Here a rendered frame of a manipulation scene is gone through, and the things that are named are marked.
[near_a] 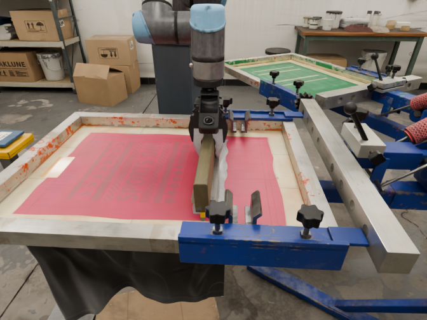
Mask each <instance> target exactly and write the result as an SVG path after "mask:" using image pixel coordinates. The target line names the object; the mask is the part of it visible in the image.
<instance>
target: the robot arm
mask: <svg viewBox="0 0 427 320"><path fill-rule="evenodd" d="M226 3H227V0H142V11H141V10H139V11H134V12H133V15H132V29H133V35H134V37H135V39H136V40H137V42H138V43H142V44H153V45H155V44H191V51H192V63H190V64H189V66H190V67H193V77H194V78H193V79H194V85H195V86H198V87H201V91H200V96H197V97H196V100H195V103H194V109H193V113H194V115H191V116H190V122H189V134H190V137H191V140H192V142H193V145H194V148H195V151H196V152H197V154H198V155H199V156H200V150H201V144H202V139H203V137H204V134H212V136H213V139H214V140H215V145H214V147H215V158H218V156H219V155H220V153H221V152H222V148H223V146H224V142H225V140H226V136H227V131H228V125H227V121H226V116H223V113H224V110H223V97H220V96H219V90H217V87H219V86H222V85H223V77H224V68H225V59H224V52H225V25H226V16H225V5H226ZM190 9H191V10H190ZM220 98H221V99H220Z"/></svg>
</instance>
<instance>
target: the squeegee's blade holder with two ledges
mask: <svg viewBox="0 0 427 320"><path fill-rule="evenodd" d="M219 164H220V155H219V156H218V158H215V162H214V168H213V179H212V190H211V196H210V202H211V201H217V187H218V179H219ZM191 203H194V191H193V193H192V196H191Z"/></svg>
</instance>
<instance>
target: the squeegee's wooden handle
mask: <svg viewBox="0 0 427 320"><path fill-rule="evenodd" d="M214 145H215V140H214V139H213V136H212V134H204V137H203V140H202V144H201V150H200V156H199V159H198V165H197V169H196V174H195V178H194V184H193V191H194V204H195V212H205V207H206V206H208V205H210V196H211V190H212V179H213V173H214V162H215V147H214Z"/></svg>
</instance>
